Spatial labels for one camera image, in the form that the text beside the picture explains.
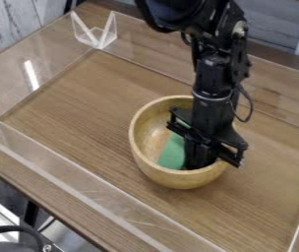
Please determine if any black table leg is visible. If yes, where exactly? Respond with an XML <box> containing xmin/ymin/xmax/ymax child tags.
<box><xmin>24</xmin><ymin>201</ymin><xmax>39</xmax><ymax>226</ymax></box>

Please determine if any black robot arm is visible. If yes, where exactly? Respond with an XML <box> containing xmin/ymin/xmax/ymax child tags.
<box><xmin>135</xmin><ymin>0</ymin><xmax>253</xmax><ymax>169</ymax></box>

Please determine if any black metal bracket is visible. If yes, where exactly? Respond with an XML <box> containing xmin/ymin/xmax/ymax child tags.
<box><xmin>19</xmin><ymin>221</ymin><xmax>65</xmax><ymax>252</ymax></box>

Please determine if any brown wooden bowl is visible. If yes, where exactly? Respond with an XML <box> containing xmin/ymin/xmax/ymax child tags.
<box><xmin>129</xmin><ymin>95</ymin><xmax>230</xmax><ymax>190</ymax></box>

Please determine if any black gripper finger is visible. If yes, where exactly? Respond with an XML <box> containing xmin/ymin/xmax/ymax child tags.
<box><xmin>204</xmin><ymin>144</ymin><xmax>218</xmax><ymax>166</ymax></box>
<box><xmin>186</xmin><ymin>139</ymin><xmax>202</xmax><ymax>170</ymax></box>

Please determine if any clear acrylic tray barrier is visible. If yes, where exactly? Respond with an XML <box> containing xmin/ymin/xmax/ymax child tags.
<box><xmin>0</xmin><ymin>8</ymin><xmax>299</xmax><ymax>252</ymax></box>

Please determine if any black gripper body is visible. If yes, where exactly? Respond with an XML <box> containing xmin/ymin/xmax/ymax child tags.
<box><xmin>167</xmin><ymin>105</ymin><xmax>250</xmax><ymax>167</ymax></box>

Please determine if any black cable loop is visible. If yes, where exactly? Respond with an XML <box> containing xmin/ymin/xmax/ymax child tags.
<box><xmin>0</xmin><ymin>224</ymin><xmax>46</xmax><ymax>252</ymax></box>

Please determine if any green rectangular block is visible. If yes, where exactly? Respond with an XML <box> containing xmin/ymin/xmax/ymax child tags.
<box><xmin>157</xmin><ymin>119</ymin><xmax>193</xmax><ymax>171</ymax></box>

